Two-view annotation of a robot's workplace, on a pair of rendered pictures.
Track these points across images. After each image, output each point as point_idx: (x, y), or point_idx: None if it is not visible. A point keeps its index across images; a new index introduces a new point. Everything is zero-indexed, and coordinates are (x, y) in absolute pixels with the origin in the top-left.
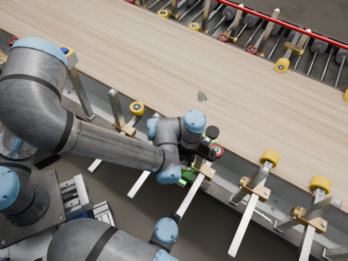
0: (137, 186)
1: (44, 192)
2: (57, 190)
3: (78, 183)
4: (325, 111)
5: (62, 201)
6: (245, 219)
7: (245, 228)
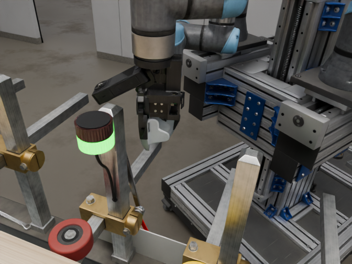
0: (231, 182)
1: (339, 76)
2: (330, 90)
3: (314, 114)
4: None
5: (312, 87)
6: (51, 116)
7: (55, 110)
